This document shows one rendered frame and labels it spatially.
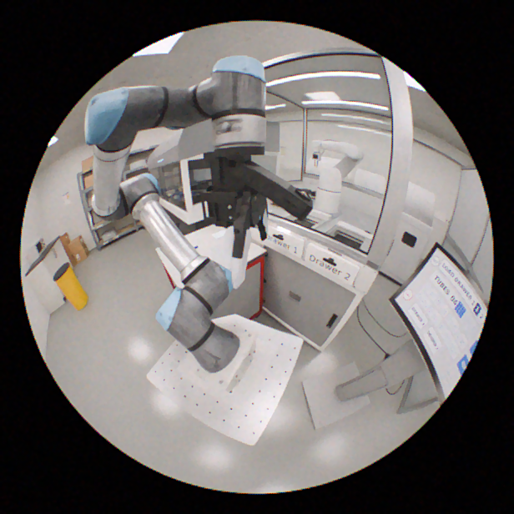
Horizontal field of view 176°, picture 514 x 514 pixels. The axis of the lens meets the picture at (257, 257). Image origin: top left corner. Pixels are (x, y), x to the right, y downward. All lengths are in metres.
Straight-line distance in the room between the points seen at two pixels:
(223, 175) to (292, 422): 1.39
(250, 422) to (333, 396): 0.93
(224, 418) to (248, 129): 0.66
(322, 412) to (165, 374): 1.09
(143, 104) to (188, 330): 0.44
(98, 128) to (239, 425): 0.69
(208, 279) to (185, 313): 0.11
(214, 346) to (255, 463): 1.16
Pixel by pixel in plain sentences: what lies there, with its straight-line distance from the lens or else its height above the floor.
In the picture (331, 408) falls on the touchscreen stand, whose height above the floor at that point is 0.04.
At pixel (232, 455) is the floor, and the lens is 1.41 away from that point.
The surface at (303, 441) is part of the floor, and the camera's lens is 1.41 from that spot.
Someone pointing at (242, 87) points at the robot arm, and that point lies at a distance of 0.23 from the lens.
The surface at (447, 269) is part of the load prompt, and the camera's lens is 0.69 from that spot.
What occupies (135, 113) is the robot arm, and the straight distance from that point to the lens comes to 0.24.
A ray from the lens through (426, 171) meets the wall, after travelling 4.03.
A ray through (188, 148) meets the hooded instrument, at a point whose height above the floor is 1.45.
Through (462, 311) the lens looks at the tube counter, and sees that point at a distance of 0.67.
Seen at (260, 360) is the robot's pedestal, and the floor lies 0.76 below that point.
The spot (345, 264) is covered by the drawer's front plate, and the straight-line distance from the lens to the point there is 0.78.
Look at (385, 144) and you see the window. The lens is 0.71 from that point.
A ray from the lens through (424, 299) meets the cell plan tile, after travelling 0.64.
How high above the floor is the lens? 1.33
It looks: 36 degrees down
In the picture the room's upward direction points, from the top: straight up
